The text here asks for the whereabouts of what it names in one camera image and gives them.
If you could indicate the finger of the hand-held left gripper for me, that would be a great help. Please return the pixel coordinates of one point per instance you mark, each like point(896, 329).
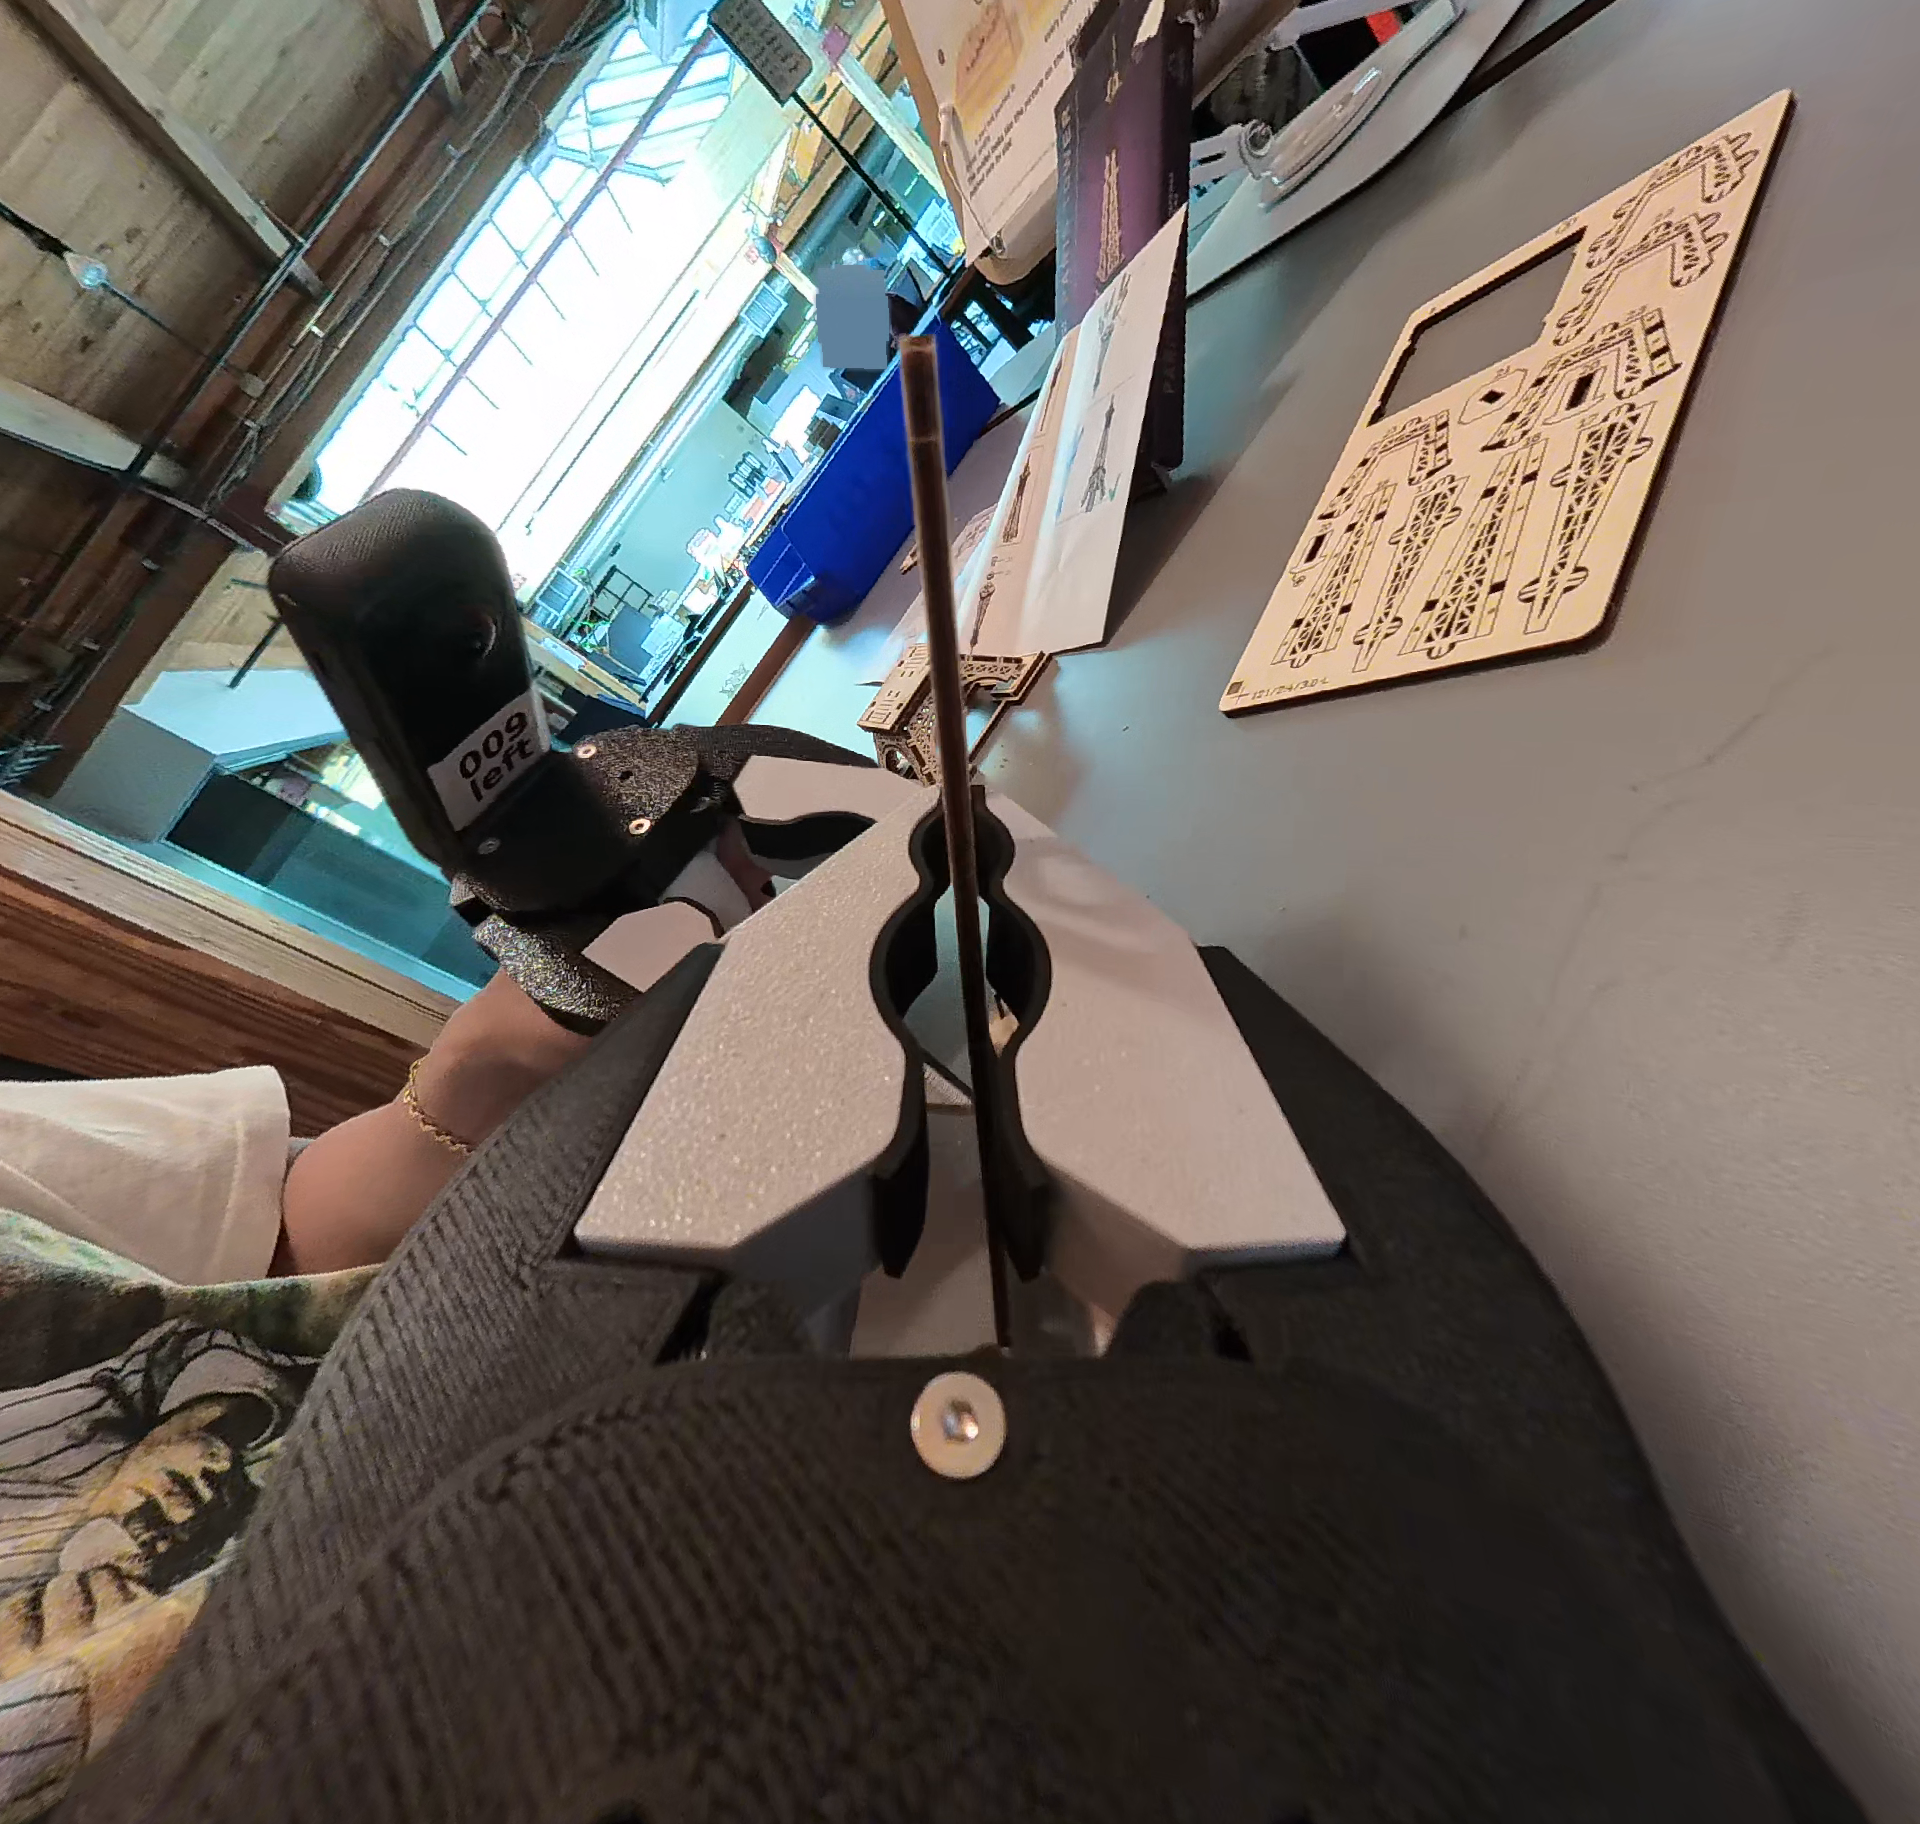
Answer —
point(645, 946)
point(825, 788)

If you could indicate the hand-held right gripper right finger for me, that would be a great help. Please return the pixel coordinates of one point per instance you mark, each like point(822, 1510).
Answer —
point(1171, 1104)

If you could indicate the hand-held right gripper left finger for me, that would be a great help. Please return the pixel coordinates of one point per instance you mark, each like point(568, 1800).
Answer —
point(750, 1104)

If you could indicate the wooden puzzle sheet with arcs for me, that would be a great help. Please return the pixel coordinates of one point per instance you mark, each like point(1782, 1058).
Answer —
point(933, 579)

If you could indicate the person's left forearm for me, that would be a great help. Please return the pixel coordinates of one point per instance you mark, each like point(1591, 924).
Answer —
point(360, 1195)

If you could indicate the person's left hand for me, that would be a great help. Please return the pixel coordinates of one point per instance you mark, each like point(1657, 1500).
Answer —
point(511, 1058)

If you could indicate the wooden tower base model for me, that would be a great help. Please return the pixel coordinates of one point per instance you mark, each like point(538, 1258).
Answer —
point(900, 698)

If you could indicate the large blue storage bin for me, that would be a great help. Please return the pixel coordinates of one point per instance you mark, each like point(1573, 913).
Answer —
point(871, 503)

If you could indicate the folded paper instruction sheet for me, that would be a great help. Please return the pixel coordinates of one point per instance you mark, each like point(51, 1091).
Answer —
point(1080, 564)

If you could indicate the wooden ledge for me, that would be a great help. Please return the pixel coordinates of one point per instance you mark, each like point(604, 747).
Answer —
point(150, 983)

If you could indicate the wooden sheet with tower parts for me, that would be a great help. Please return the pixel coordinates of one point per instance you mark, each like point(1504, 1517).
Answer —
point(1351, 676)

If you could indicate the purple puzzle box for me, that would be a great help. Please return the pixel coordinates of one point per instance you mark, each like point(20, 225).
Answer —
point(1117, 173)

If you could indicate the instruction poster board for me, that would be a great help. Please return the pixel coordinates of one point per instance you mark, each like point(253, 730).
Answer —
point(990, 39)

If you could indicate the white articulated stand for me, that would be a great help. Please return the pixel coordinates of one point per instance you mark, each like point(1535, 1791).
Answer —
point(1246, 144)

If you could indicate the white flat board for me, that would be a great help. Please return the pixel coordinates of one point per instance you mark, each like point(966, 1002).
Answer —
point(1500, 53)

